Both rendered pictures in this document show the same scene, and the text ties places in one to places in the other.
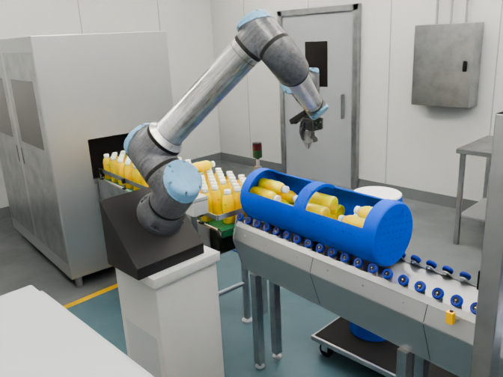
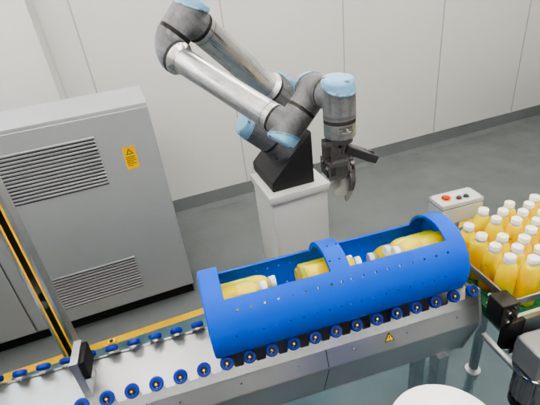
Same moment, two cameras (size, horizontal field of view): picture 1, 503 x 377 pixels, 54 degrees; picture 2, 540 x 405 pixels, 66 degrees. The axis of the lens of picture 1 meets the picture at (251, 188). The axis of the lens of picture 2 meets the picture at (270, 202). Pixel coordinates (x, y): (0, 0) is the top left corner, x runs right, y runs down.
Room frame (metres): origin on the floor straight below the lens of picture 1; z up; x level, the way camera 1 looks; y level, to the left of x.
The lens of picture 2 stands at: (2.62, -1.37, 2.05)
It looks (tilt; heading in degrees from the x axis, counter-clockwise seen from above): 30 degrees down; 118
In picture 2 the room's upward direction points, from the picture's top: 7 degrees counter-clockwise
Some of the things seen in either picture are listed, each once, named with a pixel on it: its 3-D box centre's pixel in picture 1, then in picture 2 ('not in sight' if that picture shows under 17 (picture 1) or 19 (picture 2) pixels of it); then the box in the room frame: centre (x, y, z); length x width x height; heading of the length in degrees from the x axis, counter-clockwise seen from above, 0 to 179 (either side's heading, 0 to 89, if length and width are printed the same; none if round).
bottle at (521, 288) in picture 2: not in sight; (527, 281); (2.90, -0.02, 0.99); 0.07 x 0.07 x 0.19
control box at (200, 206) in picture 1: (190, 202); (455, 206); (2.63, 0.34, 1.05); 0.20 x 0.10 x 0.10; 39
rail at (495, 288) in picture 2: (245, 209); (471, 267); (2.72, 0.04, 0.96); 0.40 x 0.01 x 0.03; 129
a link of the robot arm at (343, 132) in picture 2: not in sight; (340, 129); (2.31, -0.29, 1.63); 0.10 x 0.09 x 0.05; 129
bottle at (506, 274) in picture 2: not in sight; (505, 279); (2.83, -0.03, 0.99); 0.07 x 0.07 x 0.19
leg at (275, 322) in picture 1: (275, 313); (433, 401); (2.65, -0.11, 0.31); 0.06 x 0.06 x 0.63; 39
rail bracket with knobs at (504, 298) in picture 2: not in sight; (501, 308); (2.82, -0.14, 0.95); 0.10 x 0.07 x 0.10; 129
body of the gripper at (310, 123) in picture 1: (311, 117); (337, 157); (2.31, -0.29, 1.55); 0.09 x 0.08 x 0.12; 39
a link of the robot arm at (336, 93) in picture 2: (308, 81); (337, 99); (2.31, -0.29, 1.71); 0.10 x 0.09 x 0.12; 140
